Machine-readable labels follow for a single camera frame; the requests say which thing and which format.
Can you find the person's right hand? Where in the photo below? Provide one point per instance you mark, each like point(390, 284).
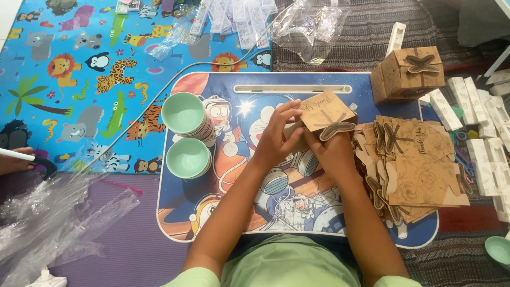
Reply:
point(336, 155)

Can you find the person's left hand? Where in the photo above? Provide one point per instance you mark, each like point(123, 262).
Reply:
point(273, 137)

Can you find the person's right fingers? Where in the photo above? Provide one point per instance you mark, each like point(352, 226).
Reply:
point(312, 141)

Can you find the kraft gift box with bow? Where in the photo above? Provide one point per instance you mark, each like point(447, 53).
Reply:
point(324, 111)

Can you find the cartoon print lap table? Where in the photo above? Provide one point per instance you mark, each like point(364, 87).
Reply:
point(247, 187)

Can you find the pile of flat kraft blanks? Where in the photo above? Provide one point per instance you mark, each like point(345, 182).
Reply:
point(418, 171)

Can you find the clear plastic bag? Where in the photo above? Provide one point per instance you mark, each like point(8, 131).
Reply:
point(309, 28)

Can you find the assembled kraft boxes with bow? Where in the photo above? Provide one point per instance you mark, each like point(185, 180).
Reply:
point(406, 73)

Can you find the striped woven rug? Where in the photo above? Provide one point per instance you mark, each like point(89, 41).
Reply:
point(370, 32)

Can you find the person's light green shirt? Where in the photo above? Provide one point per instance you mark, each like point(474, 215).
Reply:
point(287, 263)

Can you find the stack of mint green bowls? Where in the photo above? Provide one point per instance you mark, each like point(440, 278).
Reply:
point(187, 158)
point(184, 113)

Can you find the single white slim box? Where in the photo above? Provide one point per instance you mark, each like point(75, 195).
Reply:
point(396, 38)

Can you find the blue scissors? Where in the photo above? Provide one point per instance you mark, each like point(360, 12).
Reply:
point(464, 159)

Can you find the small clear plastic pouch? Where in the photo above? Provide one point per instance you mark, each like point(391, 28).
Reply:
point(169, 42)

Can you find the heap of white slim boxes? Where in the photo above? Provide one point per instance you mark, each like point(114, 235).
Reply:
point(488, 131)

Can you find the purple foam mat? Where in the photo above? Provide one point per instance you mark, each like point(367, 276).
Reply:
point(139, 239)

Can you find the grey cloth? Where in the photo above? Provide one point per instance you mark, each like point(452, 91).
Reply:
point(474, 22)

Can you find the white furniture leg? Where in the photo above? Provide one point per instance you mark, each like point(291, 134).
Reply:
point(498, 55)

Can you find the single mint green bowl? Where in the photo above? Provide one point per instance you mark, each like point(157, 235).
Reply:
point(499, 251)

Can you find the animal print play mat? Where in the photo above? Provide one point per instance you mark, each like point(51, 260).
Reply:
point(79, 79)

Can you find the crumpled clear plastic wrap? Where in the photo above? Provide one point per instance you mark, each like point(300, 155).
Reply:
point(51, 223)

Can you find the black glue gun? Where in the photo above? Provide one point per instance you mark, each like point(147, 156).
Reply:
point(40, 162)

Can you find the white plug adapter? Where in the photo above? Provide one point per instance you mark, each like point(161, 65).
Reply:
point(47, 280)

